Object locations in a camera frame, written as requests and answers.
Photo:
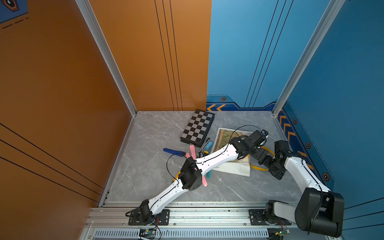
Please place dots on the silver black folding knife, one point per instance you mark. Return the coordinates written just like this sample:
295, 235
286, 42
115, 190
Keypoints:
201, 153

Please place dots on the teal utility knife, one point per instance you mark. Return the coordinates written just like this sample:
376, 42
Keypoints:
208, 175

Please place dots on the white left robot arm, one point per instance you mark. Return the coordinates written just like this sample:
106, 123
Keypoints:
192, 172

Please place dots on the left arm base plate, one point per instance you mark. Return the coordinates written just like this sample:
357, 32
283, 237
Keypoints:
136, 218

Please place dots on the left aluminium corner post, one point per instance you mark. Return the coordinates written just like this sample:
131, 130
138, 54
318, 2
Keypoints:
99, 37

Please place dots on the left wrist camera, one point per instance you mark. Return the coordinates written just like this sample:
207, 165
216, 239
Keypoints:
259, 138

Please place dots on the green circuit board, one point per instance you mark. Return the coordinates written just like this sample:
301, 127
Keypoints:
147, 234
282, 233

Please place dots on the black white chessboard box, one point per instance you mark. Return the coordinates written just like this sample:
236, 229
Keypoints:
197, 128

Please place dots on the right green circuit board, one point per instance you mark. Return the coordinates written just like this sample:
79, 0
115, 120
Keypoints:
282, 233

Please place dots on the black pen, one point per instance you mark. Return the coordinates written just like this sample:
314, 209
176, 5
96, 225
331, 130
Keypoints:
207, 140

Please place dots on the right aluminium corner post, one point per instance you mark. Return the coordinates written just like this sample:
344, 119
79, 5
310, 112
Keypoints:
318, 35

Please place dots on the dark blue utility knife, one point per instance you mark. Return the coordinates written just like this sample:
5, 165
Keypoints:
175, 152

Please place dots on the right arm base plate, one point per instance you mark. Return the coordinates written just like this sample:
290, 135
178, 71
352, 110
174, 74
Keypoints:
258, 217

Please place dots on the aluminium corner post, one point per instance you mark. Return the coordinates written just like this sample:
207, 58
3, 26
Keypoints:
99, 37
318, 35

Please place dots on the aluminium front rail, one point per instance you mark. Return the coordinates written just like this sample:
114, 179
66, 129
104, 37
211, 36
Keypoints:
189, 220

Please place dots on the light blue small cylinder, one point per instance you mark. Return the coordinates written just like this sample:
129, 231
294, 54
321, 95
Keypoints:
208, 146

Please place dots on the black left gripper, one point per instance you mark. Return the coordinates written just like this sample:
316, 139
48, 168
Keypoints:
260, 153

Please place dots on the left green circuit board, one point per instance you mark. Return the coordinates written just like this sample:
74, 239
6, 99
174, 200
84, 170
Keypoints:
147, 234

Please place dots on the canvas pouch with farm picture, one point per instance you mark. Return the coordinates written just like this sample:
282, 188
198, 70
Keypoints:
235, 147

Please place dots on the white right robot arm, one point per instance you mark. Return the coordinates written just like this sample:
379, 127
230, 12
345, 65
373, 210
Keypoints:
319, 210

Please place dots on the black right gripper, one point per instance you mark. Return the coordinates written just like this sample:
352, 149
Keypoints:
277, 173

